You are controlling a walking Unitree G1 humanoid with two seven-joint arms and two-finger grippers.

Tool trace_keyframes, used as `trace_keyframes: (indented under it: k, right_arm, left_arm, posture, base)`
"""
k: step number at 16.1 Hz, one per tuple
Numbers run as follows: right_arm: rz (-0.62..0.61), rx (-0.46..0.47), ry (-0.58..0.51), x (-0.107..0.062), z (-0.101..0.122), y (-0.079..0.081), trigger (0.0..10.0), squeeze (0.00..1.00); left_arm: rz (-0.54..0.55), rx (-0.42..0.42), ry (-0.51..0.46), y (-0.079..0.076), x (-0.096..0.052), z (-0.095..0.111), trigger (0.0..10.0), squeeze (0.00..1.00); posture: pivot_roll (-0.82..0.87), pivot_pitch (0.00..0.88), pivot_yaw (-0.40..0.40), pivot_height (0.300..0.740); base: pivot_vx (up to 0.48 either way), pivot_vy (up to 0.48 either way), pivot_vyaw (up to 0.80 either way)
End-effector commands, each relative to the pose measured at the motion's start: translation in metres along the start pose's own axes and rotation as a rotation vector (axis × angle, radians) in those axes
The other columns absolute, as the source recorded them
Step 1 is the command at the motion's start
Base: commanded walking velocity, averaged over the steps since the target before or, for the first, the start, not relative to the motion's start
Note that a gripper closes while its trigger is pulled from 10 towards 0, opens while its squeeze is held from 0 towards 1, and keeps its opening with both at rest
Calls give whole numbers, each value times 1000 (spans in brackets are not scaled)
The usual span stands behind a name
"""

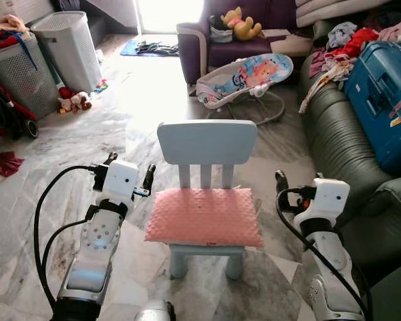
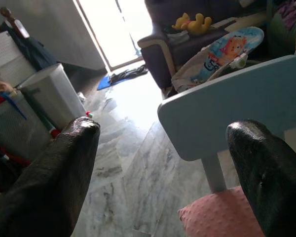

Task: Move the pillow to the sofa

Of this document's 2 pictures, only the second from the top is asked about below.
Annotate brown wooden post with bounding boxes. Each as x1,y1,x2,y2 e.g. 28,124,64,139
0,6,30,39

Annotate blue floor mat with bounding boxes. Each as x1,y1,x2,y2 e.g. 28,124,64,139
96,74,114,91

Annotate cartoon print baby bouncer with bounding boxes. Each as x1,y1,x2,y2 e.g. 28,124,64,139
171,26,265,93

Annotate purple armchair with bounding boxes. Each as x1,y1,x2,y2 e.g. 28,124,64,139
137,0,269,91

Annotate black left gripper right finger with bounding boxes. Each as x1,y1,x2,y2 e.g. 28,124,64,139
225,119,296,237

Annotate grey mesh laundry basket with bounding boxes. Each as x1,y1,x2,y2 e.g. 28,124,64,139
0,90,52,161

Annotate yellow bear plush toy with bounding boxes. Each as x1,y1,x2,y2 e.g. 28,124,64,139
172,12,213,35

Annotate light blue plastic chair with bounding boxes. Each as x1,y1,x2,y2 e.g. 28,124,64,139
157,54,296,193

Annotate green white toy bat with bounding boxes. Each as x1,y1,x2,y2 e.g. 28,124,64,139
38,108,62,140

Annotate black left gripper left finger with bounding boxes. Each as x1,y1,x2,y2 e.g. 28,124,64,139
0,116,101,237

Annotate purple cloth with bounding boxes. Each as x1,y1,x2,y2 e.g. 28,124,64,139
277,0,296,24

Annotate white plastic bin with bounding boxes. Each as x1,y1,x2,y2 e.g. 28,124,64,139
17,63,87,130

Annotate green leather sofa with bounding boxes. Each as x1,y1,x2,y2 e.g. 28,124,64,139
266,0,296,59

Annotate white pegboard panel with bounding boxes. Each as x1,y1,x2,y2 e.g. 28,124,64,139
0,31,37,87

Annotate dark blue garment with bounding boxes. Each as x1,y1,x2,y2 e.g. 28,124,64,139
1,21,57,71

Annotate pink dotted pillow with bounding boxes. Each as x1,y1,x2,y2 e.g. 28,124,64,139
177,186,266,237

